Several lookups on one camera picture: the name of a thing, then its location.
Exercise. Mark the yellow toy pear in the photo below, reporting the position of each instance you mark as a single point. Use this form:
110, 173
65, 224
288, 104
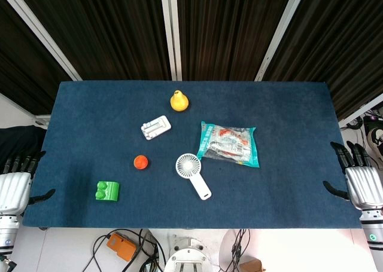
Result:
179, 103

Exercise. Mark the orange ball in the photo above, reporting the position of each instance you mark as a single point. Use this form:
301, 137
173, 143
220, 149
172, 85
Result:
140, 162

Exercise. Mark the teal clear snack bag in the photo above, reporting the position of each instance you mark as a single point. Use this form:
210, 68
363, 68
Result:
229, 143

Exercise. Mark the brown box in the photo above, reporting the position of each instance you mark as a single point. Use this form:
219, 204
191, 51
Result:
252, 266

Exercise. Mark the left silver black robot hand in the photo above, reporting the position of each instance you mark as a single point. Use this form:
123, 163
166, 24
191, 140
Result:
13, 191

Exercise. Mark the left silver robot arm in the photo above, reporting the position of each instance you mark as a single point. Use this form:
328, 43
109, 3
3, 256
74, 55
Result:
7, 231

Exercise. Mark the green toy building block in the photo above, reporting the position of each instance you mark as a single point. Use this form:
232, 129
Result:
107, 192

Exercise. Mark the black fabric bundle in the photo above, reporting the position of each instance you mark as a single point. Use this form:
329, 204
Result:
18, 140

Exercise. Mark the orange box device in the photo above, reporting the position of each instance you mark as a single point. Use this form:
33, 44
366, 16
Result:
122, 246

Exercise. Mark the white rectangular pack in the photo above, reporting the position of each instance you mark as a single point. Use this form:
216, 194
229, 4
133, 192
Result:
156, 128

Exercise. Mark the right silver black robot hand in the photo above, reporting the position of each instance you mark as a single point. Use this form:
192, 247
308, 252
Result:
363, 186

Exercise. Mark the white frame rail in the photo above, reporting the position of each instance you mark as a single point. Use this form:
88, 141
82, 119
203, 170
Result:
21, 109
362, 112

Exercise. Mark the dark pleated curtain panel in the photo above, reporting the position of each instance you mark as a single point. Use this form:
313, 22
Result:
21, 80
104, 30
344, 39
230, 30

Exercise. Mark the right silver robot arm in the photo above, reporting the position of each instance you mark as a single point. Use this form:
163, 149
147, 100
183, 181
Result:
372, 233

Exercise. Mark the white handheld fan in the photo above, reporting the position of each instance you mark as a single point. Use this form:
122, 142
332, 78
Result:
201, 188

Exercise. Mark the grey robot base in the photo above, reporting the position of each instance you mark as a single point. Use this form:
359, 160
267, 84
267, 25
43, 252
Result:
188, 258

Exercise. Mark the white frame post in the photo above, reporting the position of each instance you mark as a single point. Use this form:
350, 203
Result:
281, 30
39, 30
171, 30

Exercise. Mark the blue felt table cloth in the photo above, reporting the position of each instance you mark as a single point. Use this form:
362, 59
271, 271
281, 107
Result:
254, 194

